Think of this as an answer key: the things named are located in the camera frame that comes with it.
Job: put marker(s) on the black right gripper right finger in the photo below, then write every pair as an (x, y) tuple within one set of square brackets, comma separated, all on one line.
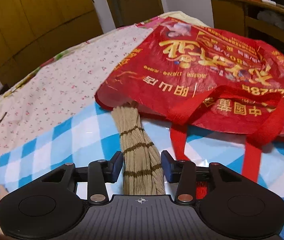
[(195, 182)]

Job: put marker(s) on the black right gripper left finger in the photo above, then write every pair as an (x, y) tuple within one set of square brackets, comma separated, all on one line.
[(97, 174)]

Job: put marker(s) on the beige striped knit sweater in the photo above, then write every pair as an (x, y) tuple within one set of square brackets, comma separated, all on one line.
[(143, 173)]

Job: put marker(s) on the blue white checkered plastic sheet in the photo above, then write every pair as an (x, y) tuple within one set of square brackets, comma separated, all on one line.
[(91, 135)]

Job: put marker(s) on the red printed tote bag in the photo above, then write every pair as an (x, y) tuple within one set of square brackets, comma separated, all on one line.
[(205, 77)]

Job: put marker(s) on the white floral bed sheet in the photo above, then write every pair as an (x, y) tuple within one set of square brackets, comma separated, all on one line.
[(67, 83)]

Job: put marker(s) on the brown wooden wardrobe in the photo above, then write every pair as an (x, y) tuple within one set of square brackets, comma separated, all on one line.
[(33, 31)]

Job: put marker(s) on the dark wooden dresser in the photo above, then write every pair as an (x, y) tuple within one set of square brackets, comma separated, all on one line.
[(253, 19)]

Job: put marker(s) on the brown wooden door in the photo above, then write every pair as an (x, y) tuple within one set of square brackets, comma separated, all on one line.
[(128, 12)]

